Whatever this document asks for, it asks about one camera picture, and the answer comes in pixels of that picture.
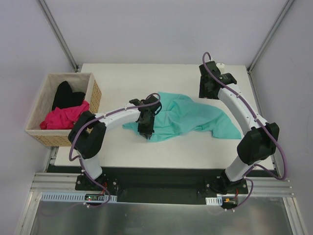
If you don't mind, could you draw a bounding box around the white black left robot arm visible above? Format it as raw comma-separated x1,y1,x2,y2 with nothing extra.
68,93,162,191

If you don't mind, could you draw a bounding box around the black t shirt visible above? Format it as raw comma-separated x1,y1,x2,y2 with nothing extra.
52,81,86,111

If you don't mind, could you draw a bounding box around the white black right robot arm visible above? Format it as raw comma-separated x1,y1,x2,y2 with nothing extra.
199,61,279,194

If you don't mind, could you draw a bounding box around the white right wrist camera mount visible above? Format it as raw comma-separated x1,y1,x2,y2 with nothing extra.
216,63,225,69

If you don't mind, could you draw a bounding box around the teal t shirt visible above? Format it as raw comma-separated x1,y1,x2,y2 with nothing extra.
121,92,242,143

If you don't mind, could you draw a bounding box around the right rear aluminium post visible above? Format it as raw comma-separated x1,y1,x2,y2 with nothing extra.
247,0,296,74

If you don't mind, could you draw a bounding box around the aluminium post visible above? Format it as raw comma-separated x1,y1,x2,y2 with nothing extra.
247,0,296,74
37,0,79,72

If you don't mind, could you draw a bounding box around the aluminium front frame rail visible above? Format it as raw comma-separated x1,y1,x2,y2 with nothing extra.
32,164,295,197

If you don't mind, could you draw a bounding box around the right white cable duct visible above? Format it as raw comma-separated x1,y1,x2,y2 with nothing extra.
205,196,238,206

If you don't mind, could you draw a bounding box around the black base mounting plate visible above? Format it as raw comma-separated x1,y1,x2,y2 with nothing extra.
74,167,253,203

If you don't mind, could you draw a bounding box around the left white cable duct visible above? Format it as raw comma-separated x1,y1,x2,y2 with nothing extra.
41,192,117,203

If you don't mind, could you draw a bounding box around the left rear aluminium post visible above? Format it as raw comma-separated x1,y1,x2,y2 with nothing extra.
37,0,79,72

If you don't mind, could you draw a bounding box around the white cable duct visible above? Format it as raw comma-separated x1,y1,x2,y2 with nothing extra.
41,192,117,203
205,196,238,206

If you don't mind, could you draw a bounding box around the wicker laundry basket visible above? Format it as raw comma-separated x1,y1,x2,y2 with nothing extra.
25,72,102,146

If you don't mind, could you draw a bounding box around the pink t shirt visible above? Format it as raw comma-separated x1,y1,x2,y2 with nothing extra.
40,101,89,130

